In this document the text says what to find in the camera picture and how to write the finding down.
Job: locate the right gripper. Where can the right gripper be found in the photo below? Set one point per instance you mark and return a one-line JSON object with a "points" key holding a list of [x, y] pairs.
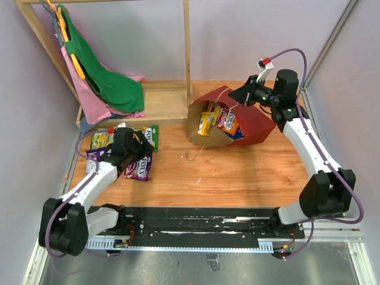
{"points": [[244, 94]]}

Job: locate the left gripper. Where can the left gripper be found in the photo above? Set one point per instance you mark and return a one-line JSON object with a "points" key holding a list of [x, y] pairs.
{"points": [[145, 148]]}

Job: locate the purple Fox's candy bag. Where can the purple Fox's candy bag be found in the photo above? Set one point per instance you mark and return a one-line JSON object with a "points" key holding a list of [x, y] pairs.
{"points": [[140, 170]]}

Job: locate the green Fox's candy bag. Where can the green Fox's candy bag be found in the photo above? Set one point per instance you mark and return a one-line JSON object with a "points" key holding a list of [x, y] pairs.
{"points": [[152, 135], [102, 138]]}

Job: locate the red brown paper bag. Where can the red brown paper bag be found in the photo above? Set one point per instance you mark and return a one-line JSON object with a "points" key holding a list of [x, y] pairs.
{"points": [[253, 123]]}

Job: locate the orange Fox's candy bag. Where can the orange Fox's candy bag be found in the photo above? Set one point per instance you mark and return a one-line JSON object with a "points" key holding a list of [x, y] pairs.
{"points": [[226, 119]]}

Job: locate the yellow snack pack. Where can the yellow snack pack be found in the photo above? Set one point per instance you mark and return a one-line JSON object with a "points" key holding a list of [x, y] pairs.
{"points": [[207, 120]]}

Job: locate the purple snack bag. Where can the purple snack bag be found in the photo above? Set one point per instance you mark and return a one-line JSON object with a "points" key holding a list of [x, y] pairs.
{"points": [[92, 156]]}

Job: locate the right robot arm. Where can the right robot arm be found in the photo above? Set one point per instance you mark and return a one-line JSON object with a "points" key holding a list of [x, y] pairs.
{"points": [[327, 192]]}

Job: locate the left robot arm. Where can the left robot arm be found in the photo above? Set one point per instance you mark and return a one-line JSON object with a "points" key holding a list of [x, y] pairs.
{"points": [[66, 223]]}

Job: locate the blue snack pack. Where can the blue snack pack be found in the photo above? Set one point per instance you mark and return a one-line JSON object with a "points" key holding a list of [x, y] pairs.
{"points": [[237, 135]]}

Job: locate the blue grey cloth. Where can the blue grey cloth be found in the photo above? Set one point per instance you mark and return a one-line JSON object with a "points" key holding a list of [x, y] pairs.
{"points": [[87, 127]]}

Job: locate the green shirt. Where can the green shirt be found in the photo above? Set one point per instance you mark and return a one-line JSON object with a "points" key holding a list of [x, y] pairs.
{"points": [[113, 88]]}

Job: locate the wooden clothes rack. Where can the wooden clothes rack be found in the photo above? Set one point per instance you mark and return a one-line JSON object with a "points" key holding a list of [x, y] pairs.
{"points": [[166, 102]]}

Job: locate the grey hanger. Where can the grey hanger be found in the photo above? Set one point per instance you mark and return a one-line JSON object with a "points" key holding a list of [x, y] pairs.
{"points": [[58, 29]]}

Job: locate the yellow hanger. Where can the yellow hanger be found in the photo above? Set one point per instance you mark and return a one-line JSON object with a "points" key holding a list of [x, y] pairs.
{"points": [[70, 49]]}

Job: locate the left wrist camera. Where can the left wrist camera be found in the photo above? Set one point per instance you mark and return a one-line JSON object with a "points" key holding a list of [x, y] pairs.
{"points": [[112, 130]]}

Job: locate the aluminium frame post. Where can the aluminium frame post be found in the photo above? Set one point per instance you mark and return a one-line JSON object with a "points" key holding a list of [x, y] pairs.
{"points": [[332, 38]]}

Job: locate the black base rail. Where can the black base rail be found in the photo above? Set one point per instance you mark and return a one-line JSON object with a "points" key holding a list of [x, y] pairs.
{"points": [[197, 229]]}

